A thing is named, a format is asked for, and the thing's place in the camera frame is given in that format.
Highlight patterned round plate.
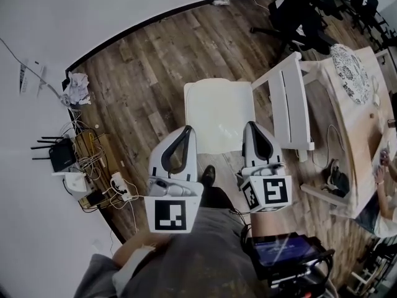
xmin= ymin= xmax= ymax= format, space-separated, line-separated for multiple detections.
xmin=329 ymin=43 xmax=372 ymax=106

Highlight white wire rack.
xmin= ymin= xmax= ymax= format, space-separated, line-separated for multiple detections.
xmin=352 ymin=240 xmax=397 ymax=295

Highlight crumpled white paper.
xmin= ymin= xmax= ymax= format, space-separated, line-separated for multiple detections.
xmin=63 ymin=71 xmax=92 ymax=106

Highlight black office chair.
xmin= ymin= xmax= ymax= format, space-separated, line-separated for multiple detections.
xmin=250 ymin=0 xmax=335 ymax=55

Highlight brown cardboard box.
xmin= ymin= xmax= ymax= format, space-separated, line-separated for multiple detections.
xmin=74 ymin=130 xmax=125 ymax=208

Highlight person's left forearm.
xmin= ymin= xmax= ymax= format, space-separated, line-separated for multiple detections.
xmin=112 ymin=230 xmax=175 ymax=267

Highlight white flat router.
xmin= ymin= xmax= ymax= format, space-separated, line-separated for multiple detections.
xmin=51 ymin=171 xmax=89 ymax=197

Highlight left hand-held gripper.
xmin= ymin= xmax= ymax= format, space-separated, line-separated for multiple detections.
xmin=144 ymin=125 xmax=204 ymax=234

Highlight white wooden chair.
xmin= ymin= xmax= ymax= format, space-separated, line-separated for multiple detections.
xmin=183 ymin=51 xmax=316 ymax=163

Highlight small black box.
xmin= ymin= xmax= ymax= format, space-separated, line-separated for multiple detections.
xmin=86 ymin=191 xmax=105 ymax=207

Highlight person's black shoe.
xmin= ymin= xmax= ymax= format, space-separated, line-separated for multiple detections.
xmin=200 ymin=165 xmax=216 ymax=188

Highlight person's right forearm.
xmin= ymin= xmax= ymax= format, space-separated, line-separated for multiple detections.
xmin=249 ymin=209 xmax=291 ymax=239

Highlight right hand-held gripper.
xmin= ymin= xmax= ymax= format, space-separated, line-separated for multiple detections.
xmin=236 ymin=120 xmax=293 ymax=214

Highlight light wooden table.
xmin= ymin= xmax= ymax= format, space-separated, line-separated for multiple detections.
xmin=300 ymin=45 xmax=397 ymax=220

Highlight black router with antennas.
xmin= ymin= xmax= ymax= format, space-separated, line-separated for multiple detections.
xmin=30 ymin=136 xmax=77 ymax=174

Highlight black screen device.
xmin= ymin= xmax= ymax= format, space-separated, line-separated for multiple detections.
xmin=244 ymin=233 xmax=336 ymax=288

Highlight person's grey shirt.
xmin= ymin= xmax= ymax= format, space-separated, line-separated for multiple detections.
xmin=74 ymin=207 xmax=339 ymax=298

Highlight person's black trousers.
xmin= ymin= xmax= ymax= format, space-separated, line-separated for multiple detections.
xmin=200 ymin=184 xmax=234 ymax=211

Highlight white cable bundle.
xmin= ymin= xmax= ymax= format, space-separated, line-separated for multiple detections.
xmin=61 ymin=104 xmax=109 ymax=180

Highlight white printed paper sheet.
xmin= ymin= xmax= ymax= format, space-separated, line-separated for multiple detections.
xmin=19 ymin=60 xmax=48 ymax=98

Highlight white power strip with plugs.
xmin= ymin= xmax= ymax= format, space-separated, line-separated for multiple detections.
xmin=110 ymin=171 xmax=133 ymax=202

